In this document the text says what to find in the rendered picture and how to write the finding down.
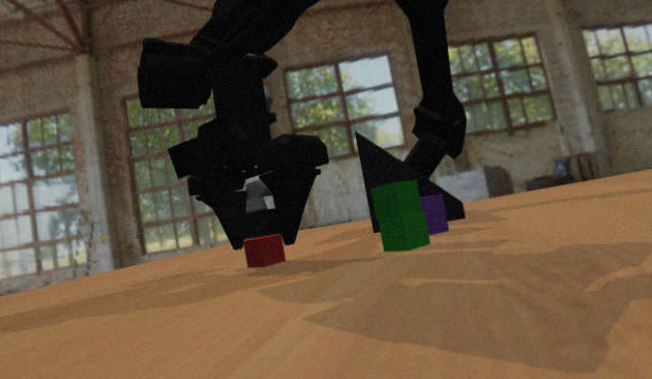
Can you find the green block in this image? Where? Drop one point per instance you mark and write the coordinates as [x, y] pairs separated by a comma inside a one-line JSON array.
[[404, 233], [396, 200]]

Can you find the purple block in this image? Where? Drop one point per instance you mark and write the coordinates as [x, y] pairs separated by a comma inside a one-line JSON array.
[[435, 213]]

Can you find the red block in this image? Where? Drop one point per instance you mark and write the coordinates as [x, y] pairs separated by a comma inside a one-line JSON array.
[[264, 251]]

